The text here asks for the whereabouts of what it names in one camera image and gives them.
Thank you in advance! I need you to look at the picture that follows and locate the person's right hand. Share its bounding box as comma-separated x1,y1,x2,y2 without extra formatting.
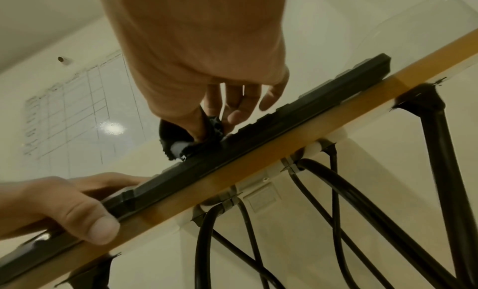
96,0,291,144

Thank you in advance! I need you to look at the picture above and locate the person's left hand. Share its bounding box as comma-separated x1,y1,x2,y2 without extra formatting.
0,172,154,246

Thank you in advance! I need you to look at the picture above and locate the black cleaning brush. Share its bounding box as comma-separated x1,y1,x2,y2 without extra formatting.
158,107,229,162

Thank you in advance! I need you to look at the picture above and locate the black computer keyboard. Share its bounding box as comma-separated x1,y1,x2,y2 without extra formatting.
0,53,392,286

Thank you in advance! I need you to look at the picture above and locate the whiteboard with drawn chart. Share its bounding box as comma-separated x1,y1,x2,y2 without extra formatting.
21,48,170,180

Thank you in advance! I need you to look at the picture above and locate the clear plastic desk mat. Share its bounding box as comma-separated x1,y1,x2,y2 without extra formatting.
349,0,478,77

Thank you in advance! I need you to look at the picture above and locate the metal cable clip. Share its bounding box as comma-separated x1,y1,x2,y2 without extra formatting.
218,193,241,213
279,156,301,175

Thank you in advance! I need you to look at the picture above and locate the thin black cable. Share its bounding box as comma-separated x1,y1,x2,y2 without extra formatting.
238,199,271,289
327,144,356,289
289,172,394,289

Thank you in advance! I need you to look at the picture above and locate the thick black looped cable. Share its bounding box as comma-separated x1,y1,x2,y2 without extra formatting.
295,158,464,289

